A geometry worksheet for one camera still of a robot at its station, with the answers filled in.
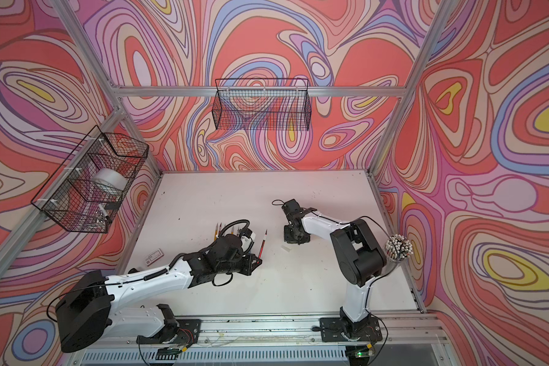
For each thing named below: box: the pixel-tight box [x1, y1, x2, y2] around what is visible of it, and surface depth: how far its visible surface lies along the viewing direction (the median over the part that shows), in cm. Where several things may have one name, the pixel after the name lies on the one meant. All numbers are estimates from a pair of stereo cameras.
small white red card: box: [144, 247, 165, 267], surface depth 92 cm
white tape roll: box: [92, 167, 130, 191], surface depth 76 cm
